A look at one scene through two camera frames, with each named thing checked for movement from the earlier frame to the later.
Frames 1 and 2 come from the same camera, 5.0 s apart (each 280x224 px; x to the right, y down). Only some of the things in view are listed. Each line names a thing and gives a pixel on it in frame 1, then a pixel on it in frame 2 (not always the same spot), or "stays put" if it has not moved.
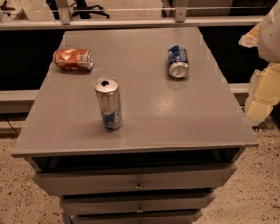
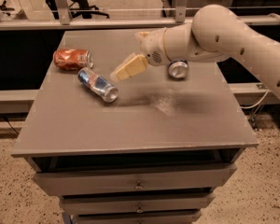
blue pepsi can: (178, 65) stays put
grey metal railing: (60, 17) stays put
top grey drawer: (120, 179) stays put
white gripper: (276, 36) -> (153, 47)
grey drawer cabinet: (134, 126) stays put
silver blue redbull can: (108, 93) -> (101, 86)
